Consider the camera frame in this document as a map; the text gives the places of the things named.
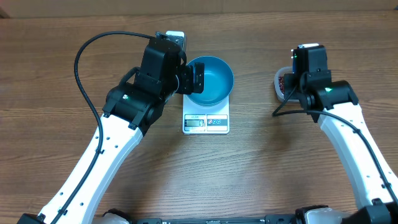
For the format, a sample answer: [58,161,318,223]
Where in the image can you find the blue plastic measuring scoop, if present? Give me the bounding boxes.
[292,56,296,73]

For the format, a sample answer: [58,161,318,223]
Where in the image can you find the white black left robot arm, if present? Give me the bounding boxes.
[18,31,205,223]

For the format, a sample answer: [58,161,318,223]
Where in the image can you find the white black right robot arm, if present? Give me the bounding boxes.
[284,44,397,223]

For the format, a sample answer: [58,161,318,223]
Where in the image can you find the teal plastic bowl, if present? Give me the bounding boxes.
[188,56,234,106]

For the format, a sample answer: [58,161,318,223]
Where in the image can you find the white digital kitchen scale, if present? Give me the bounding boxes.
[182,95,230,134]

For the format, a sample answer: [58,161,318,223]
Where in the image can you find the red beans in container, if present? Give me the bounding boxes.
[278,76,284,94]

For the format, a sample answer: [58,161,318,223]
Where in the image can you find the clear plastic bean container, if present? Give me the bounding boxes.
[274,67,292,102]

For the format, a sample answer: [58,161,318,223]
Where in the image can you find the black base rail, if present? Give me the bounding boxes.
[133,214,296,224]

